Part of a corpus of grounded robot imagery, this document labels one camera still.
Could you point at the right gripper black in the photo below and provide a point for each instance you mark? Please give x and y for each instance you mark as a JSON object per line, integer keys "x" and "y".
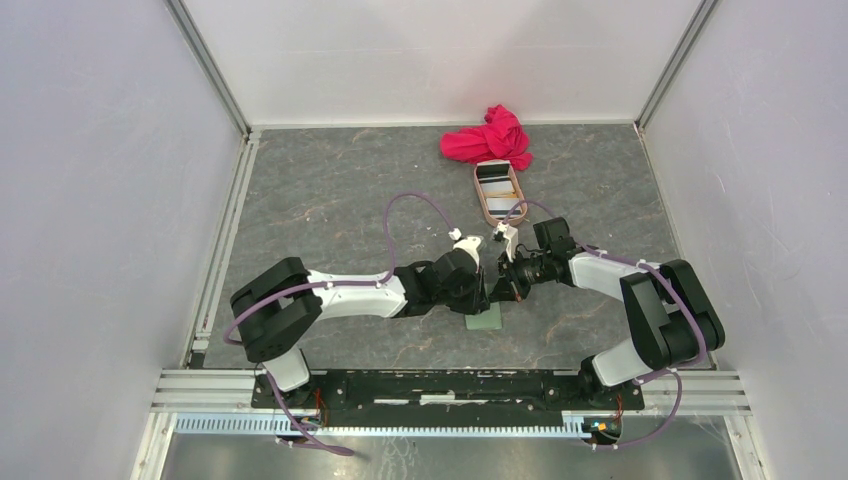
{"x": 508, "y": 289}

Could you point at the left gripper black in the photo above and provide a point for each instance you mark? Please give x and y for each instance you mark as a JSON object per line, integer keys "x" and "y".
{"x": 477, "y": 301}

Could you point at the green card holder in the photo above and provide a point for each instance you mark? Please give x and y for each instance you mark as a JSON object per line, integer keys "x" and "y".
{"x": 488, "y": 320}

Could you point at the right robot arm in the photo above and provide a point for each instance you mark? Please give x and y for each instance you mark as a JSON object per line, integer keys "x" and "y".
{"x": 671, "y": 320}

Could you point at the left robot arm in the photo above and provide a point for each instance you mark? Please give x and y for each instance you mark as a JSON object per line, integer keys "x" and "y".
{"x": 275, "y": 310}

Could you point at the printed card in tray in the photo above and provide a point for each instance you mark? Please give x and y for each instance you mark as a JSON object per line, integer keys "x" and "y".
{"x": 499, "y": 189}

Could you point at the pink oval tray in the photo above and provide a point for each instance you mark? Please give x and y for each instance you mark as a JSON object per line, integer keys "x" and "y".
{"x": 517, "y": 215}

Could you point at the red cloth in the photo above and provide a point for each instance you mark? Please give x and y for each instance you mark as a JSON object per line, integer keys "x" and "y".
{"x": 500, "y": 137}

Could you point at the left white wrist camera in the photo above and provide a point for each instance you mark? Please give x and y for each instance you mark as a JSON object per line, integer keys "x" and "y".
{"x": 470, "y": 244}

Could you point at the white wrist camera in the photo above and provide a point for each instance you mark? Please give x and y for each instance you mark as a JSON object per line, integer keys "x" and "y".
{"x": 470, "y": 244}
{"x": 506, "y": 234}

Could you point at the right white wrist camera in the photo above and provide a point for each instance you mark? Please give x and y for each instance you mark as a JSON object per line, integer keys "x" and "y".
{"x": 506, "y": 234}

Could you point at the white slotted cable duct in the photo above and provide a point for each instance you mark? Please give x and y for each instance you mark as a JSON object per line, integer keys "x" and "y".
{"x": 279, "y": 425}

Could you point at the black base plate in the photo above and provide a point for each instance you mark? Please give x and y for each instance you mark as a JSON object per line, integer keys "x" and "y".
{"x": 457, "y": 398}

